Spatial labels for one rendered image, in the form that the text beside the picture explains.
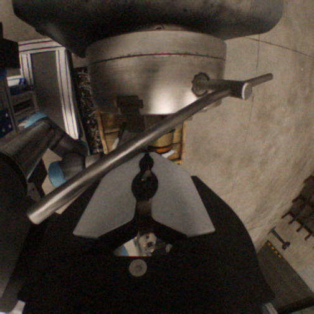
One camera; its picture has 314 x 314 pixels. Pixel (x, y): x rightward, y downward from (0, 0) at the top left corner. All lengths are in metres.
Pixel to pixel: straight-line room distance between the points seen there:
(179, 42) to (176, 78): 0.05
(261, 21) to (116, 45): 0.27
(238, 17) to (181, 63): 0.15
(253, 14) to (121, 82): 0.26
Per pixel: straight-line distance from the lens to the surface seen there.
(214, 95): 0.18
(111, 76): 0.26
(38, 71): 1.35
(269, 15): 0.37
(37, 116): 0.50
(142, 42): 0.24
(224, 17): 0.32
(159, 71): 0.23
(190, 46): 0.25
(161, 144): 0.39
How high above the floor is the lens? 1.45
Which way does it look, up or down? 56 degrees down
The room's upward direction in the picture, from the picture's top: 148 degrees clockwise
